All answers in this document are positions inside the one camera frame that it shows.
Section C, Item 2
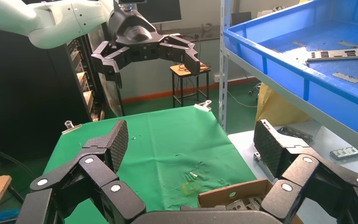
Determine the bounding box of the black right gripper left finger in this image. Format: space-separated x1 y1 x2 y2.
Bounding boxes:
15 119 147 224

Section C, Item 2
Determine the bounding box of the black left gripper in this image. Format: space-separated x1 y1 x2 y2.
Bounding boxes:
91 8 201 89

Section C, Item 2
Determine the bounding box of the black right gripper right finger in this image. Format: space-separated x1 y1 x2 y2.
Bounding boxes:
253 119 358 224

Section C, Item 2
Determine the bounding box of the metal io shield plate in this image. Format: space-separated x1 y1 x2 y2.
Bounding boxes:
247 196 263 211
225 199 248 211
305 47 358 65

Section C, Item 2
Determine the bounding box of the brown cardboard box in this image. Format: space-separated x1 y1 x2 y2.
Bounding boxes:
197 178 305 224

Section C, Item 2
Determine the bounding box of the black box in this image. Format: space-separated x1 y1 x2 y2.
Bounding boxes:
231 12 253 27

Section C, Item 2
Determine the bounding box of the blue plastic tray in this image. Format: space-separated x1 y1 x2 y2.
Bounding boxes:
223 0 358 144

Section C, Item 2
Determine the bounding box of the wooden top black stool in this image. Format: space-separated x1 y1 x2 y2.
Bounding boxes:
170 62 212 109

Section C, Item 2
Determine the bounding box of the small slotted metal plate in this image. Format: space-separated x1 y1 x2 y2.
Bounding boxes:
330 146 358 161

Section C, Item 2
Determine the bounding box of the black monitor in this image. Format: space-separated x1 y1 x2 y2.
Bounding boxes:
136 0 182 25

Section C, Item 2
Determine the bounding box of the thin metal bar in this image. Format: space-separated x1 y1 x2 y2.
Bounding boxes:
253 151 276 182

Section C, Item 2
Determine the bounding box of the silver binder clip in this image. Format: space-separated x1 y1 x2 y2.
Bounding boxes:
62 120 83 135
193 99 213 112

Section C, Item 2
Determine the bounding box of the dark desk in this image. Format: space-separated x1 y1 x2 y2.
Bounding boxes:
154 26 221 42

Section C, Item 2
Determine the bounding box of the blue fibre bundle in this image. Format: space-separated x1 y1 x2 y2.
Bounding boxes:
0 208 22 224

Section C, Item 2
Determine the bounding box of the green cloth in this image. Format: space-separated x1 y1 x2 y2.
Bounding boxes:
43 105 257 224

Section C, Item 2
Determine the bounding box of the yellow woven sack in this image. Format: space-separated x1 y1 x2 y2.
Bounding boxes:
255 83 312 127

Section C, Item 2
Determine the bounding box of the grey metal shelf rack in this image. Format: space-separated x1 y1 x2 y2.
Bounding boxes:
218 0 358 163

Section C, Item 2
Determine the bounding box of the black server cabinet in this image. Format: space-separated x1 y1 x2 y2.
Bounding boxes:
0 26 124 161

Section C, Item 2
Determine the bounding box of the long narrow metal bracket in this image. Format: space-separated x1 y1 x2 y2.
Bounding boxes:
277 126 313 143

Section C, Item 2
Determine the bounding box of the white floor cable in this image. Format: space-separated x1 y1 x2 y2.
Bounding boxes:
227 90 258 109

